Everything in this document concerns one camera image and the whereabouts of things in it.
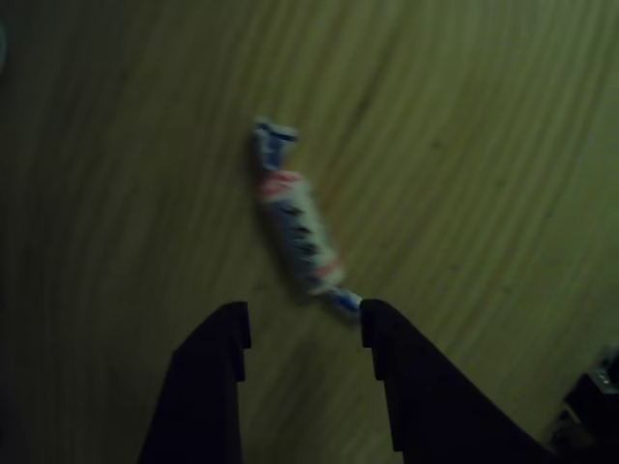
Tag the white candy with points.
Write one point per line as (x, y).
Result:
(295, 222)

